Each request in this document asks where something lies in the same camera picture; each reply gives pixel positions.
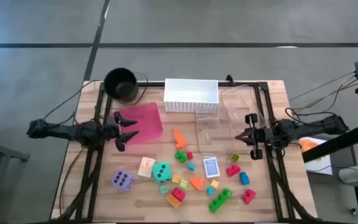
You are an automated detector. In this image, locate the black metal bar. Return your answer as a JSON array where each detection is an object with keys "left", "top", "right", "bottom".
[{"left": 301, "top": 123, "right": 358, "bottom": 164}]

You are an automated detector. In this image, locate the black round pot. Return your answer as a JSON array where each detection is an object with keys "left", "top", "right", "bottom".
[{"left": 103, "top": 67, "right": 149, "bottom": 106}]

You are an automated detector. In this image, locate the blue playing card box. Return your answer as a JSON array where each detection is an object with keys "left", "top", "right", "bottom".
[{"left": 203, "top": 157, "right": 221, "bottom": 179}]

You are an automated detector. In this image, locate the large yellow toy block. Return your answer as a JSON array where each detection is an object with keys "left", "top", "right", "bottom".
[{"left": 166, "top": 193, "right": 182, "bottom": 209}]

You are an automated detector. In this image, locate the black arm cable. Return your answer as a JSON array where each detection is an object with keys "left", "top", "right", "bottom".
[
  {"left": 43, "top": 79, "right": 102, "bottom": 121},
  {"left": 58, "top": 147, "right": 86, "bottom": 216}
]

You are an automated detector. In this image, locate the red toy building block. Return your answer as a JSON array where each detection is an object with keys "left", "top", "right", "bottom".
[
  {"left": 170, "top": 187, "right": 186, "bottom": 202},
  {"left": 226, "top": 164, "right": 242, "bottom": 177},
  {"left": 242, "top": 189, "right": 257, "bottom": 205}
]

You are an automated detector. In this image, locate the purple foam die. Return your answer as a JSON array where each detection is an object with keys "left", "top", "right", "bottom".
[{"left": 111, "top": 169, "right": 135, "bottom": 192}]

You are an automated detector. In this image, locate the pink translucent tray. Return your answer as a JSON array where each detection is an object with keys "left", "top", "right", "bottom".
[{"left": 109, "top": 101, "right": 164, "bottom": 147}]

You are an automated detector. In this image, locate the long green toy block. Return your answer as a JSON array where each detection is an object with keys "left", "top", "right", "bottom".
[{"left": 208, "top": 188, "right": 234, "bottom": 214}]

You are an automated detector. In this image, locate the white paper sheet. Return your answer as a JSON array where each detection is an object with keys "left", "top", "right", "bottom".
[{"left": 298, "top": 136, "right": 334, "bottom": 175}]

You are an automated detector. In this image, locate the green toy building block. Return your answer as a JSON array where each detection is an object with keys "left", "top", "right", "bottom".
[{"left": 174, "top": 150, "right": 188, "bottom": 164}]

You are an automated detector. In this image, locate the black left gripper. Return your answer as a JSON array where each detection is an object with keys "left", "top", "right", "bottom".
[{"left": 104, "top": 111, "right": 140, "bottom": 152}]

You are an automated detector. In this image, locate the white rounded object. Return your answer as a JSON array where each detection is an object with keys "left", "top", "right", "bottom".
[{"left": 338, "top": 164, "right": 358, "bottom": 184}]

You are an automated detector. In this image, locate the orange triangular toy block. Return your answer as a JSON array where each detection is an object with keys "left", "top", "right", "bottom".
[{"left": 188, "top": 177, "right": 207, "bottom": 191}]

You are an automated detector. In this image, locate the blue toy building block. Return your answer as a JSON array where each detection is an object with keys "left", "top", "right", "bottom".
[{"left": 239, "top": 171, "right": 250, "bottom": 186}]

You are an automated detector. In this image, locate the orange playing card box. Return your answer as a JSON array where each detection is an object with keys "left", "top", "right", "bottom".
[{"left": 137, "top": 156, "right": 156, "bottom": 179}]

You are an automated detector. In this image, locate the teal foam die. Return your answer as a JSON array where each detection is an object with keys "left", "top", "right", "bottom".
[{"left": 152, "top": 161, "right": 173, "bottom": 184}]

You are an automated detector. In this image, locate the white perforated basket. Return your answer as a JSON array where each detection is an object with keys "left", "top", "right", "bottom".
[{"left": 163, "top": 78, "right": 219, "bottom": 113}]

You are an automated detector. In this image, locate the tan cable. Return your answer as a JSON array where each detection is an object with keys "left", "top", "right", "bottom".
[{"left": 288, "top": 70, "right": 358, "bottom": 110}]

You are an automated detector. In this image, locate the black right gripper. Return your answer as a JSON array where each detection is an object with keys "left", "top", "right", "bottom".
[{"left": 235, "top": 113, "right": 275, "bottom": 161}]

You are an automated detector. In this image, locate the clear plastic bin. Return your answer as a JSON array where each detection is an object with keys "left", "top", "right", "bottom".
[
  {"left": 194, "top": 109, "right": 236, "bottom": 157},
  {"left": 219, "top": 84, "right": 260, "bottom": 131}
]

